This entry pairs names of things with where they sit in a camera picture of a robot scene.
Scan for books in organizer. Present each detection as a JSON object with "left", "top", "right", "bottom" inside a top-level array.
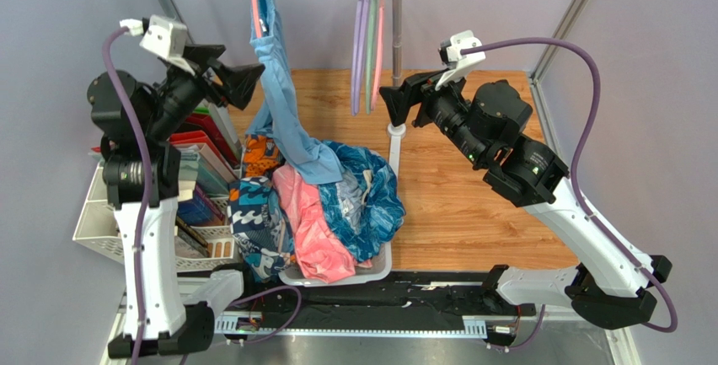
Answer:
[{"left": 171, "top": 106, "right": 240, "bottom": 260}]

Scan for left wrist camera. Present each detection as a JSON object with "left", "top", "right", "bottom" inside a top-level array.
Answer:
[{"left": 119, "top": 15, "right": 198, "bottom": 76}]

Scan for red folder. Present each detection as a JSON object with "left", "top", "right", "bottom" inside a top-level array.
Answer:
[{"left": 90, "top": 111, "right": 241, "bottom": 169}]

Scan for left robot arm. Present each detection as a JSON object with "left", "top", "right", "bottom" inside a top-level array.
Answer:
[{"left": 87, "top": 43, "right": 265, "bottom": 361}]

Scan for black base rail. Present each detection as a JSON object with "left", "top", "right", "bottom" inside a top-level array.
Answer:
[{"left": 134, "top": 267, "right": 562, "bottom": 349}]

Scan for purple cable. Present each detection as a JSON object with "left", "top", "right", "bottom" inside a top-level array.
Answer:
[
  {"left": 100, "top": 25, "right": 153, "bottom": 365},
  {"left": 459, "top": 36, "right": 680, "bottom": 334}
]

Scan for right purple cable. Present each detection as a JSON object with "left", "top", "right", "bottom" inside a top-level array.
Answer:
[{"left": 459, "top": 36, "right": 680, "bottom": 334}]

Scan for pink hanger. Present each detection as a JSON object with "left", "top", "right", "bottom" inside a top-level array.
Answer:
[
  {"left": 370, "top": 0, "right": 385, "bottom": 111},
  {"left": 250, "top": 0, "right": 264, "bottom": 38}
]

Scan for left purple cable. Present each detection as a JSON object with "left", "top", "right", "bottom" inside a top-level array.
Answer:
[{"left": 100, "top": 25, "right": 153, "bottom": 365}]

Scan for white laundry basket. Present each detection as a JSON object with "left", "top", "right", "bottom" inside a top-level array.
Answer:
[{"left": 279, "top": 242, "right": 393, "bottom": 287}]

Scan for purple hanger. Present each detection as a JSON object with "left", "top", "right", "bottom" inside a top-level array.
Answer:
[
  {"left": 356, "top": 0, "right": 368, "bottom": 115},
  {"left": 350, "top": 0, "right": 364, "bottom": 116}
]

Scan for dark blue patterned shorts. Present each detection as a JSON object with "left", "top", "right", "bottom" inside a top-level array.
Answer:
[{"left": 318, "top": 140, "right": 406, "bottom": 262}]

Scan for pink garment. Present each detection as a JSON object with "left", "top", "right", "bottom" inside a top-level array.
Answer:
[{"left": 272, "top": 165, "right": 372, "bottom": 283}]

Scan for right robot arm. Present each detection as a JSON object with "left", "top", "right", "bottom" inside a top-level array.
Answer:
[{"left": 379, "top": 72, "right": 672, "bottom": 330}]

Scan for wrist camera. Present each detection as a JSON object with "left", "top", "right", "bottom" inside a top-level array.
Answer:
[
  {"left": 435, "top": 30, "right": 486, "bottom": 90},
  {"left": 119, "top": 15, "right": 198, "bottom": 76}
]

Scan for colorful patterned shorts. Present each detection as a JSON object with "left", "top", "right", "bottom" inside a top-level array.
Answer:
[{"left": 228, "top": 134, "right": 294, "bottom": 282}]

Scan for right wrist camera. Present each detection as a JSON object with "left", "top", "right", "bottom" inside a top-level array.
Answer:
[{"left": 435, "top": 30, "right": 486, "bottom": 90}]

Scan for white file organizer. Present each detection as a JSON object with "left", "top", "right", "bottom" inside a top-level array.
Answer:
[{"left": 72, "top": 108, "right": 240, "bottom": 272}]

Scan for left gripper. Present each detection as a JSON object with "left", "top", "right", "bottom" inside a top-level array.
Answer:
[{"left": 147, "top": 44, "right": 263, "bottom": 139}]

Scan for light blue shorts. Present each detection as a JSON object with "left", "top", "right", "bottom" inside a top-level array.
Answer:
[{"left": 246, "top": 0, "right": 341, "bottom": 185}]

